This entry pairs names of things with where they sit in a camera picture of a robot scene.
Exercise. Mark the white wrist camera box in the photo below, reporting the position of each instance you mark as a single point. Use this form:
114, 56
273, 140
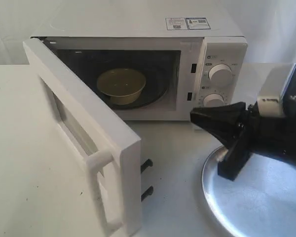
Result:
277, 97

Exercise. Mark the beige bowl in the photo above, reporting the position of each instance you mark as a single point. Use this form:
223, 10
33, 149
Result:
122, 85

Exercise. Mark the white microwave oven body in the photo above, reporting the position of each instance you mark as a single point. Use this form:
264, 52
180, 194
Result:
90, 46

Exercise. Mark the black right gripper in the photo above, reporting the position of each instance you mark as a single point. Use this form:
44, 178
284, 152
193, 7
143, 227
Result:
243, 131

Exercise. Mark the white warning label sticker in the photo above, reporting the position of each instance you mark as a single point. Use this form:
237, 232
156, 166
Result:
188, 23

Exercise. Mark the glass microwave turntable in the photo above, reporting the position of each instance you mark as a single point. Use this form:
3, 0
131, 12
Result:
158, 77

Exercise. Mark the round steel tray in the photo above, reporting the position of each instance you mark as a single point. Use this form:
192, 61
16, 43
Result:
260, 202

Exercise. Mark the lower white control knob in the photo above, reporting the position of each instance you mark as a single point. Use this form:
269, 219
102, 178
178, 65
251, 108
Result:
213, 100

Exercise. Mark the white control knob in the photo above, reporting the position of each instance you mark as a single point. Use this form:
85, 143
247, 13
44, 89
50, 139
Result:
220, 74
213, 100

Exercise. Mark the white backdrop curtain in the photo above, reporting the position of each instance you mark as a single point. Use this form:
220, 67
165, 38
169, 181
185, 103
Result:
268, 25

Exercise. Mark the upper white control knob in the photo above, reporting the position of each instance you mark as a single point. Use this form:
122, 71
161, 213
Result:
220, 74

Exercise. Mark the white microwave door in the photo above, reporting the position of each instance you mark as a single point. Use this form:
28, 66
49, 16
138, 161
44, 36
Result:
109, 151

